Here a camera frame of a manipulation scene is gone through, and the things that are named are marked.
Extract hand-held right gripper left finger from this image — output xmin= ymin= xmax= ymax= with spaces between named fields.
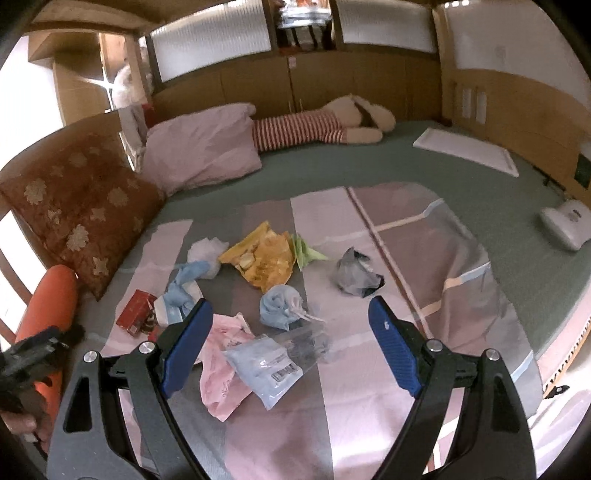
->
xmin=46 ymin=299 xmax=218 ymax=480

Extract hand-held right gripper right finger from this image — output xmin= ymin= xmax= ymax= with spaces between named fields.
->
xmin=368 ymin=296 xmax=539 ymax=480

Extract pink plastic bag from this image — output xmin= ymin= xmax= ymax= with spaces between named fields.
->
xmin=194 ymin=313 xmax=259 ymax=422

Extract clear plastic packet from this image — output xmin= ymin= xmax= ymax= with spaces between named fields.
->
xmin=222 ymin=323 xmax=333 ymax=411

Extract light blue bag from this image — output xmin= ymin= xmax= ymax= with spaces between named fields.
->
xmin=165 ymin=261 xmax=213 ymax=324

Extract blue face mask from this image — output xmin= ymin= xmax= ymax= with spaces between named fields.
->
xmin=259 ymin=285 xmax=326 ymax=332

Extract yellow snack bag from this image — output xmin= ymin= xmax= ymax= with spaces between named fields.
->
xmin=218 ymin=220 xmax=297 ymax=292

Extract green paper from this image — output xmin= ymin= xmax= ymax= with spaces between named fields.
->
xmin=291 ymin=233 xmax=329 ymax=271

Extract person's left hand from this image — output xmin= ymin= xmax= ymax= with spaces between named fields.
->
xmin=0 ymin=408 xmax=51 ymax=455

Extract white blue striped paper cup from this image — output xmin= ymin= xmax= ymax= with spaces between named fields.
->
xmin=152 ymin=288 xmax=204 ymax=328

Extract orange bolster pillow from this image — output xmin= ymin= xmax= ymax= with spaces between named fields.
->
xmin=14 ymin=264 xmax=80 ymax=416

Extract red cardboard box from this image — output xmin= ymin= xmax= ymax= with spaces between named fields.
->
xmin=115 ymin=290 xmax=158 ymax=334

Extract grey plastic bag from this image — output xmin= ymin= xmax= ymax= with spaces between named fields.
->
xmin=335 ymin=247 xmax=385 ymax=297

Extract pink grey plaid blanket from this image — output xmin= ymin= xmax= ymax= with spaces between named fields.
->
xmin=99 ymin=182 xmax=546 ymax=480

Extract white crumpled plastic bag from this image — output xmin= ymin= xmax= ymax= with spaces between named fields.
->
xmin=187 ymin=236 xmax=230 ymax=280

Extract brown floral cushion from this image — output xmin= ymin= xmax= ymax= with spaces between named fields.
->
xmin=0 ymin=134 xmax=167 ymax=302

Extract bed with green sheet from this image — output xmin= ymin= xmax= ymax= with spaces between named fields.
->
xmin=74 ymin=119 xmax=591 ymax=379

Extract pink pillow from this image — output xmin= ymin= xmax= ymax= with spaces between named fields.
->
xmin=142 ymin=102 xmax=263 ymax=197

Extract white handheld vacuum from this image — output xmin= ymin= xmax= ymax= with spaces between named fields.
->
xmin=539 ymin=199 xmax=591 ymax=252

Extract white flat board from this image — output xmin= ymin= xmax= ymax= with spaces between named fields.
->
xmin=412 ymin=127 xmax=520 ymax=178

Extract white hanging cloth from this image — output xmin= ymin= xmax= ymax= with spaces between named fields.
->
xmin=120 ymin=104 xmax=154 ymax=171

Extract striped plush toy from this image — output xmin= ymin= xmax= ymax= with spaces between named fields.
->
xmin=252 ymin=95 xmax=398 ymax=153

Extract wooden footboard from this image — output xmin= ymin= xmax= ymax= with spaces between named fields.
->
xmin=443 ymin=69 xmax=591 ymax=190

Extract white fluffy toy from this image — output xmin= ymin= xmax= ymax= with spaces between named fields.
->
xmin=111 ymin=65 xmax=149 ymax=109

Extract wooden shelf unit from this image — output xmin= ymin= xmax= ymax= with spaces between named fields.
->
xmin=28 ymin=32 xmax=153 ymax=114

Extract frosted glass panel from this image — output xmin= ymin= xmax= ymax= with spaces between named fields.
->
xmin=150 ymin=11 xmax=273 ymax=84
xmin=339 ymin=0 xmax=437 ymax=54

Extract stack of papers on shelf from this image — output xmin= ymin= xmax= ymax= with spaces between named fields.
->
xmin=274 ymin=0 xmax=335 ymax=51

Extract wooden wall cabinets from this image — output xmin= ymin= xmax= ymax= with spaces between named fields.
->
xmin=152 ymin=50 xmax=444 ymax=123

